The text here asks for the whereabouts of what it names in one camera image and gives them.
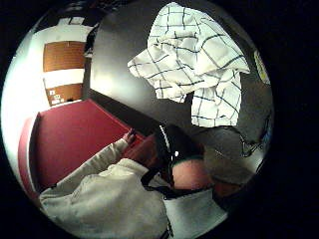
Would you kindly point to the black headset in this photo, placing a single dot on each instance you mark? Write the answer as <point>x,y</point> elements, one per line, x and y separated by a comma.
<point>177,142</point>

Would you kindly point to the white checkered cloth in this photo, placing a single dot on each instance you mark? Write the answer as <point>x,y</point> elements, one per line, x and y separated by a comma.
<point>186,53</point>

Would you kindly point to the yellow sticker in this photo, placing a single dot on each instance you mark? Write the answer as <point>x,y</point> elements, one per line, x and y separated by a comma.
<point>262,67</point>

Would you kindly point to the red floor mat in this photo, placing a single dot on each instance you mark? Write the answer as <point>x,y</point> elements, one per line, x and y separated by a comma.
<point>76,139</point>

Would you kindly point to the the person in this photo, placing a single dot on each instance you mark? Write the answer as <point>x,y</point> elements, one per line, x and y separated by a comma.
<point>109,199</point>

